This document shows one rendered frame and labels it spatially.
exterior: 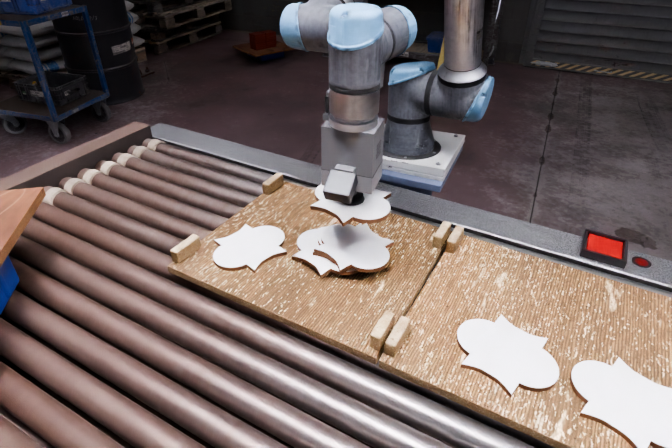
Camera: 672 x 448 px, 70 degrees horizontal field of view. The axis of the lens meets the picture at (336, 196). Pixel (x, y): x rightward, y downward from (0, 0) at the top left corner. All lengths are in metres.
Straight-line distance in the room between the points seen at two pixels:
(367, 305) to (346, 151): 0.25
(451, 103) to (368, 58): 0.57
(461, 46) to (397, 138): 0.30
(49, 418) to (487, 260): 0.71
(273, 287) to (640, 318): 0.58
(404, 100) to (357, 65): 0.60
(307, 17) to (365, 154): 0.25
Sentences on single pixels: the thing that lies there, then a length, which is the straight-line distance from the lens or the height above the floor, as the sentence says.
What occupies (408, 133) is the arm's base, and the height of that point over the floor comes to 0.96.
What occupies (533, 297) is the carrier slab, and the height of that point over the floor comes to 0.94.
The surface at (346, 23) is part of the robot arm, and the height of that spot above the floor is 1.35.
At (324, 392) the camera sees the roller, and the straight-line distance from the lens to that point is 0.70.
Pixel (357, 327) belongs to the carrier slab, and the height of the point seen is 0.94.
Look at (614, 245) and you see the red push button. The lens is 1.05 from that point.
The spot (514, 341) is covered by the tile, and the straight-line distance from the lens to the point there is 0.76.
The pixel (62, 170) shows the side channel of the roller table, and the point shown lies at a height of 0.94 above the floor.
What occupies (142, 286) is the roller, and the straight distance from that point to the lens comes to 0.92.
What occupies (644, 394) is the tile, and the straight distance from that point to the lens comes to 0.78.
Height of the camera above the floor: 1.49
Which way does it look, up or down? 32 degrees down
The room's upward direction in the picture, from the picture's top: straight up
